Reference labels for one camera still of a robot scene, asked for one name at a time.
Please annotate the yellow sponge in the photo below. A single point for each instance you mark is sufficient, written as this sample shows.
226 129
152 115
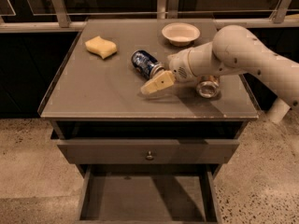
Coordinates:
100 46

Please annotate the blue pepsi can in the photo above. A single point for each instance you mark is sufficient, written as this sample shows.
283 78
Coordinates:
146 64

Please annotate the metal glass railing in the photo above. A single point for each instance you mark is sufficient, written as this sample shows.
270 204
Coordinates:
33 16

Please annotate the grey drawer cabinet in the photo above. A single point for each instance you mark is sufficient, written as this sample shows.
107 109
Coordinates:
95 98

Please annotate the gold silver can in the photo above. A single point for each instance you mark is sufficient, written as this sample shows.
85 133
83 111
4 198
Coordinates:
208 86

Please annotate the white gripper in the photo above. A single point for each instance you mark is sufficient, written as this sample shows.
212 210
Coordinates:
178 65

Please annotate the white bowl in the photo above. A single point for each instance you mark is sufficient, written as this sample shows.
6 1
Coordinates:
180 34

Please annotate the grey top drawer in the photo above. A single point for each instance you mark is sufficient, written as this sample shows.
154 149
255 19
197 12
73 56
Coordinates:
134 150

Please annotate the round metal drawer knob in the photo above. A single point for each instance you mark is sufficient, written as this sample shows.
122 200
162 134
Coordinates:
149 156

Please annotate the open grey middle drawer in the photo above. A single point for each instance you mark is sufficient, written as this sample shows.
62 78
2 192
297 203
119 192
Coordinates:
148 194

